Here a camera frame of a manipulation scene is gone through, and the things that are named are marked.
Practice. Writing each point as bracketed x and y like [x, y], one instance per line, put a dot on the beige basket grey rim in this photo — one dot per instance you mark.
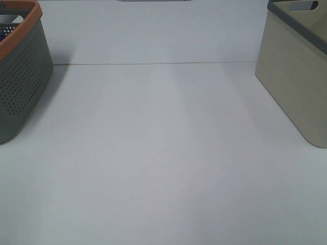
[292, 64]

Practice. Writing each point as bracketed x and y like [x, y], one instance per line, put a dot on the grey perforated basket orange rim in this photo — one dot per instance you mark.
[26, 65]

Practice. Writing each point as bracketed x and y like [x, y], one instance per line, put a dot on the blue item in grey basket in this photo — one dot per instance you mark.
[2, 36]

